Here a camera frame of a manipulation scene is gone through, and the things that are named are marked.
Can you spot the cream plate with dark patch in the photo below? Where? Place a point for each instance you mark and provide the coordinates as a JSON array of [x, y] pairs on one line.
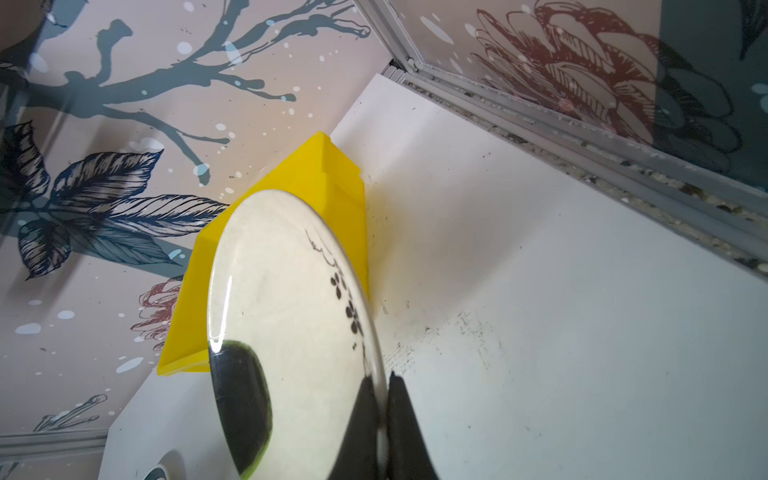
[[290, 341]]

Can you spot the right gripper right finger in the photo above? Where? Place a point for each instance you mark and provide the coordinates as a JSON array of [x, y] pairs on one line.
[[408, 454]]

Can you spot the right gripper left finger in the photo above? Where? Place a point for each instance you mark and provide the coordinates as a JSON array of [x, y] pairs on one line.
[[357, 456]]

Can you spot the yellow plastic bin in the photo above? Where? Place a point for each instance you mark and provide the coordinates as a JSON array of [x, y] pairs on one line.
[[319, 174]]

